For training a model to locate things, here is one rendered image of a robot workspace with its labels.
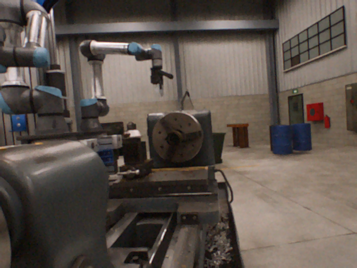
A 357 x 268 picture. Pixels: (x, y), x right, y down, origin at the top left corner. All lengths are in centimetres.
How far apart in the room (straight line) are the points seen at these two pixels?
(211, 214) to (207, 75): 1165
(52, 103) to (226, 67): 1166
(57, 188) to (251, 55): 1305
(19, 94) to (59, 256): 107
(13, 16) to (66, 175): 117
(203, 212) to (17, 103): 97
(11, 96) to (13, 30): 31
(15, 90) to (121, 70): 1077
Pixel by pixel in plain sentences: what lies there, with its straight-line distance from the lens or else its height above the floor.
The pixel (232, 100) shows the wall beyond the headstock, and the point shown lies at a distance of 1236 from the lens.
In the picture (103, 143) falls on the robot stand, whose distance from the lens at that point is 168.
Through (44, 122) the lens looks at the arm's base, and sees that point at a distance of 127.
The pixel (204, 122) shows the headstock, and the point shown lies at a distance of 157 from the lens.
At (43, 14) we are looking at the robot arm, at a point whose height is 171.
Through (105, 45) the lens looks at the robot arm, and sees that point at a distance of 174.
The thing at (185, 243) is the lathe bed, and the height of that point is 86.
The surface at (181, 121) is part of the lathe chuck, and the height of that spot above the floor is 118.
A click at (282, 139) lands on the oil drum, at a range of 782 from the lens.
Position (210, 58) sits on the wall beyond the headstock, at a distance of 1247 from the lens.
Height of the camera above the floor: 116
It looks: 3 degrees down
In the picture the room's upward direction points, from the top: 4 degrees counter-clockwise
